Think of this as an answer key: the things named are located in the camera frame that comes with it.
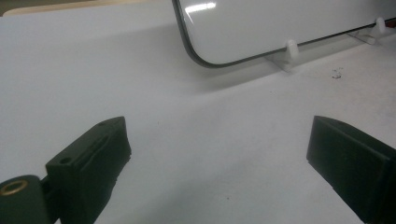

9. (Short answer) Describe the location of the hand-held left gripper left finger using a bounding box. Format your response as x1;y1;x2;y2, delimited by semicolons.
45;116;133;224

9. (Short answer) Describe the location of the wooden table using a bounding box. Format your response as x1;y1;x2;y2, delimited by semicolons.
2;0;157;18

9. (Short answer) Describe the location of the white whiteboard stand foot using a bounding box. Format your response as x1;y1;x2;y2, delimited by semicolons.
265;38;301;73
347;16;388;46

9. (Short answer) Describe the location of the white whiteboard with black rim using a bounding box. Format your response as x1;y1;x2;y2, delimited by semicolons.
171;0;396;69

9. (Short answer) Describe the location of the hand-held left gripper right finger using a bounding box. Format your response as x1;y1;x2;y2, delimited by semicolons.
305;115;396;224

